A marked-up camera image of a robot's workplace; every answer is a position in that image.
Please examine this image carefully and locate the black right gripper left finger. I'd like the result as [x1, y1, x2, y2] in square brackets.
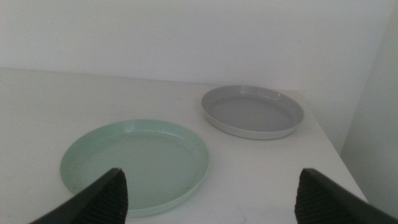
[29, 167, 129, 224]

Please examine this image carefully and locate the grey shallow bowl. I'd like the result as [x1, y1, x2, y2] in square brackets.
[201, 85, 305, 141]

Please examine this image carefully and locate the mint green shallow bowl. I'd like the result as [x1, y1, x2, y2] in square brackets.
[59, 119, 210, 218]

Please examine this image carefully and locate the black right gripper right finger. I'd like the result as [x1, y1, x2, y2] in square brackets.
[294, 167, 398, 224]

